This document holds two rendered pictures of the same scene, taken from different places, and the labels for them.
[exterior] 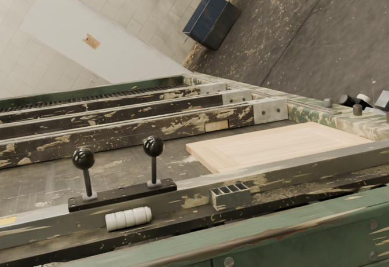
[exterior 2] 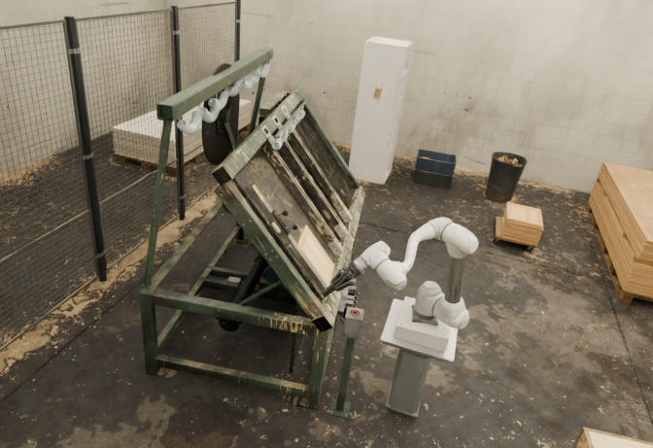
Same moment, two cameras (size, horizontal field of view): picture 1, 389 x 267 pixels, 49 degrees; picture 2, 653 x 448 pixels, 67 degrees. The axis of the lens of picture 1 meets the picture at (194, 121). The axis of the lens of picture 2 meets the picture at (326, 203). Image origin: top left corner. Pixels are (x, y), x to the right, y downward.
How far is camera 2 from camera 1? 259 cm
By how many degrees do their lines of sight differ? 9
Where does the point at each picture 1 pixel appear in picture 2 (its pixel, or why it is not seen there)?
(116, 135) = (300, 197)
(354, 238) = (292, 280)
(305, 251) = (285, 271)
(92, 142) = (294, 189)
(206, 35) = (421, 170)
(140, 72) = (371, 135)
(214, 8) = (443, 168)
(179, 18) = (432, 139)
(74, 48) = (367, 84)
